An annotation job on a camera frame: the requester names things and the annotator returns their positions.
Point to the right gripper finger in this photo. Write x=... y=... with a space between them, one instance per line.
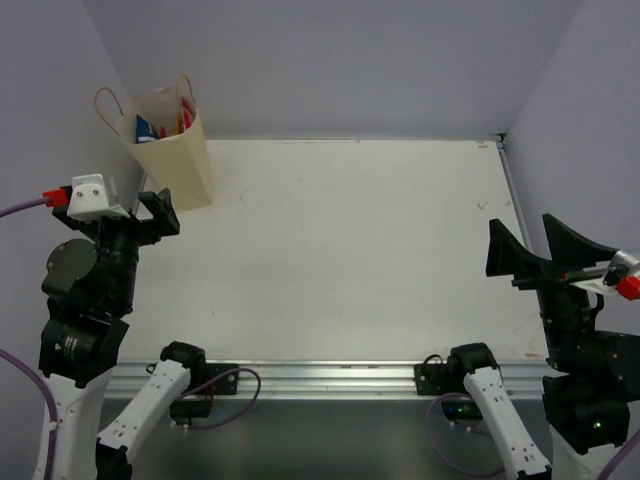
x=507 y=256
x=568 y=247

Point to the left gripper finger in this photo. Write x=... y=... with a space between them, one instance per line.
x=166 y=216
x=153 y=205

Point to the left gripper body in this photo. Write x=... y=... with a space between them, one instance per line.
x=138 y=228

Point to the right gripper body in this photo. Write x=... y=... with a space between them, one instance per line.
x=560 y=281

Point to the beige paper bag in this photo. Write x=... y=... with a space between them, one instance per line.
x=178 y=162

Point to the blue Doritos chip bag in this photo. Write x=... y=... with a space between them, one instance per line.
x=144 y=131

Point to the orange Fox's candy bag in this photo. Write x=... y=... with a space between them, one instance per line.
x=185 y=116

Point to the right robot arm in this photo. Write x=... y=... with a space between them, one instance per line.
x=586 y=402

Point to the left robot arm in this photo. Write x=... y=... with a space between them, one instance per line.
x=89 y=285

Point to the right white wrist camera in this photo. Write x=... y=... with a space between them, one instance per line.
x=621 y=278

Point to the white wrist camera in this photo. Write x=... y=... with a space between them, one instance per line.
x=93 y=197
x=621 y=278

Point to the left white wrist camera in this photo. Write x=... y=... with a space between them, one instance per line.
x=93 y=197

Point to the aluminium mounting rail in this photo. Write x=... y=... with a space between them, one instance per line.
x=372 y=380

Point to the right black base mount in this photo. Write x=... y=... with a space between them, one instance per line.
x=432 y=378

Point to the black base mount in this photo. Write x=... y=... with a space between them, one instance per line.
x=432 y=378
x=197 y=407

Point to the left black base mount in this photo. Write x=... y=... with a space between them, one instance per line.
x=197 y=407

